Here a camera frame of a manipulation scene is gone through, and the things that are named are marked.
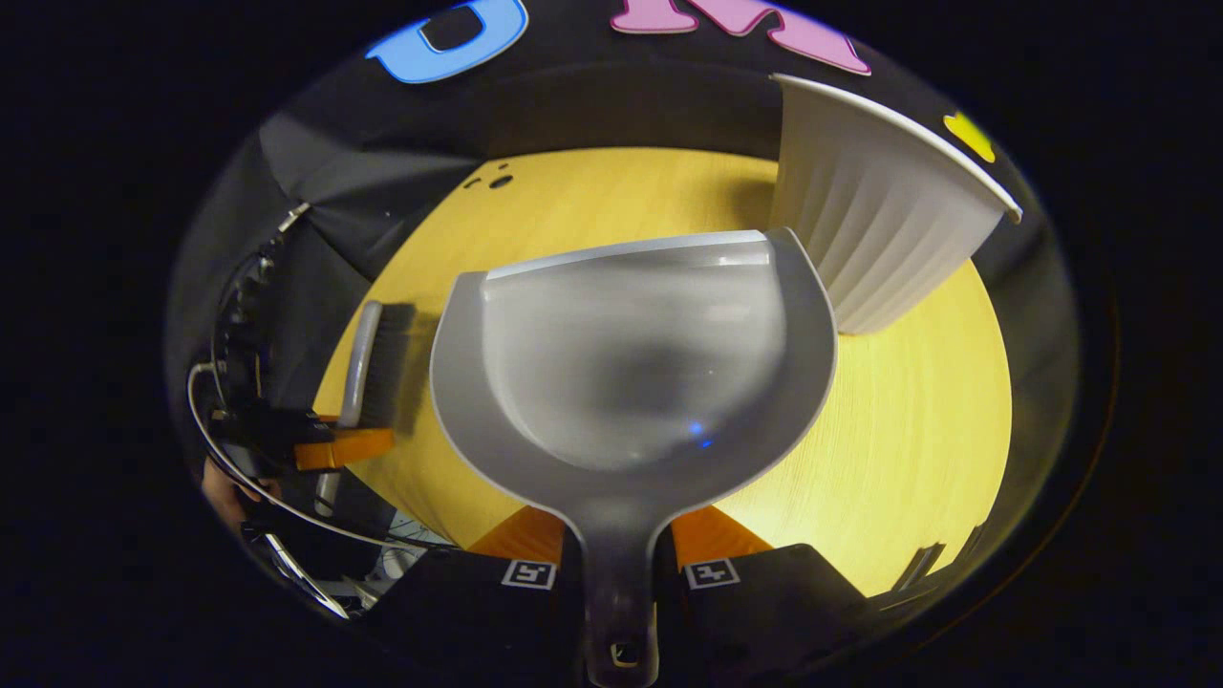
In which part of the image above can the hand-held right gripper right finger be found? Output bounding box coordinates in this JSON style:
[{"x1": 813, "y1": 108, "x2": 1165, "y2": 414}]
[{"x1": 657, "y1": 504, "x2": 869, "y2": 684}]

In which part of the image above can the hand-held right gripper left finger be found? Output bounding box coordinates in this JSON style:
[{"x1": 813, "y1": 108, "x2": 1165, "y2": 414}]
[{"x1": 366, "y1": 504, "x2": 586, "y2": 688}]

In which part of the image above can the small grey broom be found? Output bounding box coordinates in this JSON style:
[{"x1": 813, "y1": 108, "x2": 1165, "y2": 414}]
[{"x1": 315, "y1": 301, "x2": 417, "y2": 517}]

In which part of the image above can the white ribbed garbage bin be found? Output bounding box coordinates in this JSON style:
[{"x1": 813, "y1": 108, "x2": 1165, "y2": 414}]
[{"x1": 767, "y1": 74, "x2": 1023, "y2": 335}]

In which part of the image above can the white cable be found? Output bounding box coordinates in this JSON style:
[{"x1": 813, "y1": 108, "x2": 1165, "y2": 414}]
[{"x1": 186, "y1": 361, "x2": 450, "y2": 551}]

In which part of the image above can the grey plastic dustpan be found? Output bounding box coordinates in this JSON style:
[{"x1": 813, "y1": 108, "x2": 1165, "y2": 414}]
[{"x1": 429, "y1": 227, "x2": 840, "y2": 688}]

